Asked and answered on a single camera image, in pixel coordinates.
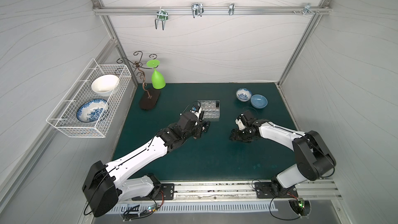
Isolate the green plastic goblet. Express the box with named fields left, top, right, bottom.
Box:
left=146, top=59, right=166, bottom=90

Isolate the white vented strip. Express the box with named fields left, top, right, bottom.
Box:
left=108, top=201, right=278, bottom=215

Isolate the aluminium crossbar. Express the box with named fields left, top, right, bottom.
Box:
left=93, top=6, right=332, bottom=17

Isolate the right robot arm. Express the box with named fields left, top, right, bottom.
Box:
left=230, top=111, right=337, bottom=192

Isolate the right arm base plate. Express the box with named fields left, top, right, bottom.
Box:
left=251, top=180, right=299, bottom=199

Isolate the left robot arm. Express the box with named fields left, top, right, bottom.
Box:
left=82, top=107, right=208, bottom=217

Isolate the white wire basket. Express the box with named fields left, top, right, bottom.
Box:
left=46, top=59, right=131, bottom=138

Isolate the metal hook at right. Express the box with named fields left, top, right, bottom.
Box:
left=292, top=3, right=320, bottom=16

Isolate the round electronics board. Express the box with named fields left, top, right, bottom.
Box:
left=288, top=198, right=312, bottom=217

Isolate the small blue patterned bowl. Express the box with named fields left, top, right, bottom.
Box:
left=236, top=88, right=252, bottom=102

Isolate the left cable bundle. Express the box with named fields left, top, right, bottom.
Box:
left=122, top=189, right=165, bottom=222

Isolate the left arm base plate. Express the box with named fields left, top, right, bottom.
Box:
left=132, top=183, right=175, bottom=201

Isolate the right black cable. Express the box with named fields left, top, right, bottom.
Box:
left=251, top=178, right=302, bottom=221

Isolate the clear acrylic lipstick organizer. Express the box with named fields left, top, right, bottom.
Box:
left=199, top=100, right=220, bottom=121

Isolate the white bowl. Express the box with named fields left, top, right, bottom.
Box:
left=91, top=74, right=119, bottom=97

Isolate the metal hook with green clip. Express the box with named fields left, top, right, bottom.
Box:
left=154, top=9, right=169, bottom=30

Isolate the light blue bowl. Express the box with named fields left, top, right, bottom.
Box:
left=250, top=94, right=268, bottom=109

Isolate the metal double hook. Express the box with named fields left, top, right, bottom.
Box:
left=191, top=3, right=204, bottom=18

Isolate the dark metal cup stand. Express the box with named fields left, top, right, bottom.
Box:
left=117, top=51, right=161, bottom=111

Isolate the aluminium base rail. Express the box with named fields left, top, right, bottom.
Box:
left=118, top=179, right=342, bottom=203

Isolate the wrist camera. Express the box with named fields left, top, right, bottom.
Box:
left=190, top=105, right=202, bottom=115
left=235, top=118, right=246, bottom=131

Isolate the small metal bracket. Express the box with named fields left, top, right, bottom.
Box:
left=229, top=3, right=235, bottom=16

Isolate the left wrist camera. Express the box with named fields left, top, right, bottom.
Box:
left=190, top=105, right=202, bottom=115

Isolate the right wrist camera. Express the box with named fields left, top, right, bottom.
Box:
left=235, top=118, right=246, bottom=131

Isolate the blue patterned plate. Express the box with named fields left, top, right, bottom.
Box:
left=76, top=99, right=108, bottom=123

